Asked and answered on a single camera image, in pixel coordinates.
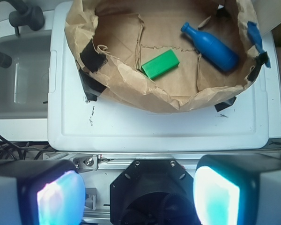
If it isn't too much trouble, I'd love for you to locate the blue plastic bottle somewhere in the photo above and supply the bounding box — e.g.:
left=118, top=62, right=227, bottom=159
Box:
left=181, top=22, right=239, bottom=72

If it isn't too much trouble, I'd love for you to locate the black tape on bag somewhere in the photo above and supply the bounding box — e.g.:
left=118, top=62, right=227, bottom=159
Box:
left=80, top=40, right=107, bottom=73

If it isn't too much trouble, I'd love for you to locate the black tape bottom right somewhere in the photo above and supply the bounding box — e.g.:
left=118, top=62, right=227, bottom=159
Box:
left=214, top=97, right=237, bottom=112

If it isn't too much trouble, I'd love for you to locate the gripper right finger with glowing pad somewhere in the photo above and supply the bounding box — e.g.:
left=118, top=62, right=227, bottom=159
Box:
left=193, top=153, right=281, bottom=225

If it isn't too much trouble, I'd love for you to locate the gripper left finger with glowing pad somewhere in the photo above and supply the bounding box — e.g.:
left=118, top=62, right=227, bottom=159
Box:
left=0, top=160, right=86, bottom=225

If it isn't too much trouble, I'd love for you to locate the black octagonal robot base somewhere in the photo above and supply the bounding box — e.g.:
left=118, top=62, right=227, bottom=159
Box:
left=110, top=159, right=201, bottom=225

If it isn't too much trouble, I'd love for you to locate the dark grey faucet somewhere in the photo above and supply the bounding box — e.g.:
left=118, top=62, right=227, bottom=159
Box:
left=0, top=0, right=45, bottom=68

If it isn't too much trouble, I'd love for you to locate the black cables bundle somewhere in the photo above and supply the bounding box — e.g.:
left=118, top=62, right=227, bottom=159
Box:
left=0, top=127, right=52, bottom=161

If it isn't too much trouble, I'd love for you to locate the green rectangular block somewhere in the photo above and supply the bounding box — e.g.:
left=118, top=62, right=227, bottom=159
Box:
left=140, top=49, right=180, bottom=80

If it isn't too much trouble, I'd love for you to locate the brown paper bag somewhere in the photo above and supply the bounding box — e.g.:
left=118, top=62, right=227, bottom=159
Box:
left=65, top=0, right=265, bottom=113

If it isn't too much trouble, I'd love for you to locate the white plastic tray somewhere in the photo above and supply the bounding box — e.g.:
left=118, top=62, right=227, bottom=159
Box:
left=48, top=2, right=281, bottom=154

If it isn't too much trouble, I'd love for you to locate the blue tape strip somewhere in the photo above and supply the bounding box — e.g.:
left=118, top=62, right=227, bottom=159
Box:
left=243, top=21, right=271, bottom=68

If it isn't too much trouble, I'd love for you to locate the black tape left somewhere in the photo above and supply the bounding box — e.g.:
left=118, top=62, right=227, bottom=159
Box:
left=79, top=69, right=106, bottom=101

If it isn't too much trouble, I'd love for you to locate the aluminium frame rail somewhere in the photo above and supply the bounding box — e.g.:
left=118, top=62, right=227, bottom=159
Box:
left=42, top=148, right=281, bottom=170

